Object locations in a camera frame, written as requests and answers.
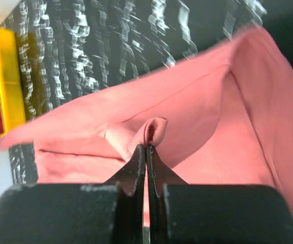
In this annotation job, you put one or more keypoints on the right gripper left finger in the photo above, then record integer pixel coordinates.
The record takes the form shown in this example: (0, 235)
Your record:
(110, 212)

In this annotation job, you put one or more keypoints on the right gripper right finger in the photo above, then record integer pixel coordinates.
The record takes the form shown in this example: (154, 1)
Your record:
(184, 213)

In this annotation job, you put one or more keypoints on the salmon pink t shirt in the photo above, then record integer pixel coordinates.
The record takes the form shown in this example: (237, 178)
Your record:
(223, 117)

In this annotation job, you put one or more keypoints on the yellow plastic bin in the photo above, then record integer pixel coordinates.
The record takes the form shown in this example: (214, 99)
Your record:
(11, 99)

